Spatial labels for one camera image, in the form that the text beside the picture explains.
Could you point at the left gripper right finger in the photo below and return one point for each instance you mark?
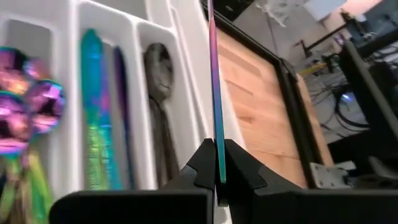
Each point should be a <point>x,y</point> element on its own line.
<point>311,208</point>

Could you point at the dark metal spoon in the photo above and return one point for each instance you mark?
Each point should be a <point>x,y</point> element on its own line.
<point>158,71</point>
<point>157,146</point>

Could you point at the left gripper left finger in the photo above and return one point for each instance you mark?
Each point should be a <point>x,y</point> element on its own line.
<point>140,208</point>

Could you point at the grey monitor desk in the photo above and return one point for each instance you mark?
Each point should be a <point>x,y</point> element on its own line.
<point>367,87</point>

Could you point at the white cutlery tray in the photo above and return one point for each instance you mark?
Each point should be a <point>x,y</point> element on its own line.
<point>186,77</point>

